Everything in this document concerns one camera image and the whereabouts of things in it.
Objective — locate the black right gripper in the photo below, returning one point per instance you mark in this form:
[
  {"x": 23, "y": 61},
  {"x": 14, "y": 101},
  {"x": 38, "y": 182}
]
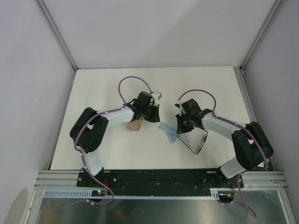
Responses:
[{"x": 181, "y": 129}]

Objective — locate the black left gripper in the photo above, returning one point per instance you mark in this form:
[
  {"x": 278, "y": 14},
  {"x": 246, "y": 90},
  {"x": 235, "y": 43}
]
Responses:
[{"x": 155, "y": 117}]

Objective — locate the map print glasses case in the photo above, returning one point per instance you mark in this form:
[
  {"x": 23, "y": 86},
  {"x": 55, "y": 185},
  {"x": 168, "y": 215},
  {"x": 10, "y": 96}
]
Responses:
[{"x": 135, "y": 125}]

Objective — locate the light blue cleaning cloth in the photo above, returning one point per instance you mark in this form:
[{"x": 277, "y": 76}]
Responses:
[{"x": 170, "y": 132}]

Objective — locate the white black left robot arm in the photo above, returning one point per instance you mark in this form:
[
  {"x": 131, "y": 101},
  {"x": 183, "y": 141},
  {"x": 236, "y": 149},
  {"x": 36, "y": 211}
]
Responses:
[{"x": 89, "y": 130}]

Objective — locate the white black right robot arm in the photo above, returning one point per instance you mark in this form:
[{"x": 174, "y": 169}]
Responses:
[{"x": 251, "y": 145}]

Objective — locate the black aviator sunglasses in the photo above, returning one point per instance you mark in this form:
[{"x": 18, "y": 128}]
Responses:
[{"x": 194, "y": 140}]

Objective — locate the reflective metal sheet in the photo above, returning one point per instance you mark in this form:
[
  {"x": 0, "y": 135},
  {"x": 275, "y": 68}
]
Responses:
[{"x": 266, "y": 205}]

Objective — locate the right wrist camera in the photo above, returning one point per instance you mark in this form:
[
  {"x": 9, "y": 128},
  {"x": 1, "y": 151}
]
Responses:
[{"x": 178, "y": 104}]

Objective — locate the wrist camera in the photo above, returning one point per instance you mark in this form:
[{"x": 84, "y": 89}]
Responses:
[
  {"x": 156, "y": 97},
  {"x": 178, "y": 104}
]

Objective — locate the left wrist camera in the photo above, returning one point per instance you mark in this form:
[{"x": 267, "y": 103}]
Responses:
[{"x": 156, "y": 97}]

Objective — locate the right aluminium frame post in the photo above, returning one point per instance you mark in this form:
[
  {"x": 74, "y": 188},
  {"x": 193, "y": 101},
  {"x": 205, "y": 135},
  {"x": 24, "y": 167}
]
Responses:
[{"x": 269, "y": 19}]

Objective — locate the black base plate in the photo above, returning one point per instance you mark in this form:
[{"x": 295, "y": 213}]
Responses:
[{"x": 205, "y": 177}]

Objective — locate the grey slotted cable duct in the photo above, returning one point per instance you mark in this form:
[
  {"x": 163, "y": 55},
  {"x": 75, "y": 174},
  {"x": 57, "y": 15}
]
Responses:
[{"x": 99, "y": 194}]

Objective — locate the front aluminium frame rails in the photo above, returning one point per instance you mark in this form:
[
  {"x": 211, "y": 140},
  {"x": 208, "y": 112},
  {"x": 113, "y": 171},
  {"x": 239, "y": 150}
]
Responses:
[{"x": 253, "y": 180}]

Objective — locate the aluminium frame rail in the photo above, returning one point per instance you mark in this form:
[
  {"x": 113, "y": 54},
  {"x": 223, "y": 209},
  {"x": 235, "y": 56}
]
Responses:
[{"x": 56, "y": 33}]

